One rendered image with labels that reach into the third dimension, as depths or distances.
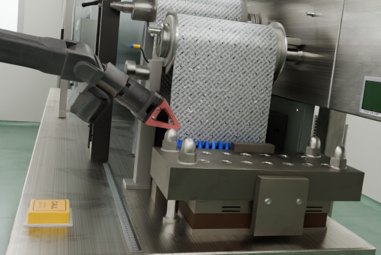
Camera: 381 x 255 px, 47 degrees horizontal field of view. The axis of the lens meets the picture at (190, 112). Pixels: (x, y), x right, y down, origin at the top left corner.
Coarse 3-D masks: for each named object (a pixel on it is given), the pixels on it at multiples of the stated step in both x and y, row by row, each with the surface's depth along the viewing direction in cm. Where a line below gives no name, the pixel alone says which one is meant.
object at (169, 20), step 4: (168, 16) 98; (168, 20) 98; (172, 20) 95; (172, 24) 94; (172, 28) 94; (172, 32) 94; (276, 32) 102; (172, 36) 93; (276, 36) 101; (280, 36) 102; (172, 40) 93; (280, 40) 101; (172, 44) 94; (280, 44) 101; (172, 48) 94; (280, 48) 101; (168, 52) 96; (280, 52) 101; (168, 56) 95; (276, 56) 101; (280, 56) 101; (164, 60) 99; (168, 60) 96; (276, 60) 101; (164, 64) 99; (276, 64) 102; (276, 68) 102
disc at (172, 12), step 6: (168, 12) 100; (174, 12) 95; (174, 18) 94; (174, 24) 94; (174, 30) 94; (174, 36) 93; (174, 42) 93; (174, 48) 93; (174, 54) 93; (174, 60) 94; (168, 66) 96; (168, 72) 97
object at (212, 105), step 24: (192, 72) 95; (216, 72) 97; (192, 96) 96; (216, 96) 97; (240, 96) 99; (264, 96) 101; (168, 120) 95; (192, 120) 97; (216, 120) 98; (240, 120) 100; (264, 120) 102
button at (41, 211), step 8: (32, 200) 83; (40, 200) 83; (48, 200) 84; (56, 200) 84; (64, 200) 85; (32, 208) 79; (40, 208) 79; (48, 208) 80; (56, 208) 80; (64, 208) 81; (32, 216) 77; (40, 216) 78; (48, 216) 78; (56, 216) 79; (64, 216) 79
